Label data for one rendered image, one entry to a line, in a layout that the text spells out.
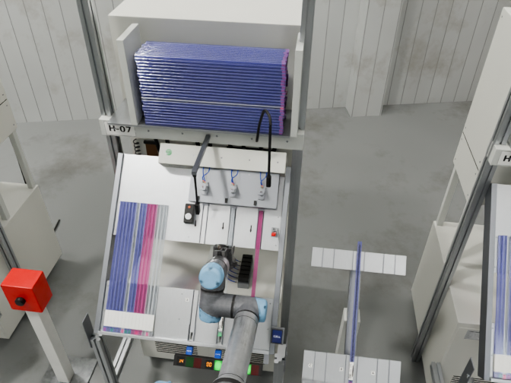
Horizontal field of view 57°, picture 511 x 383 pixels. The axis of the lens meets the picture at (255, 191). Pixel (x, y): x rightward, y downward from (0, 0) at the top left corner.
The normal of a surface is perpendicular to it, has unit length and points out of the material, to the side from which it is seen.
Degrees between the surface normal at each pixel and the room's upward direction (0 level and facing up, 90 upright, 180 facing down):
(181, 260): 0
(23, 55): 90
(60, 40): 90
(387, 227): 0
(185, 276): 0
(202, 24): 90
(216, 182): 44
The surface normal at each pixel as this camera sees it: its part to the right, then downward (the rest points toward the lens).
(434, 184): 0.00, -0.78
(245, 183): -0.08, -0.13
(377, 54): 0.11, 0.62
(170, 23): -0.13, 0.62
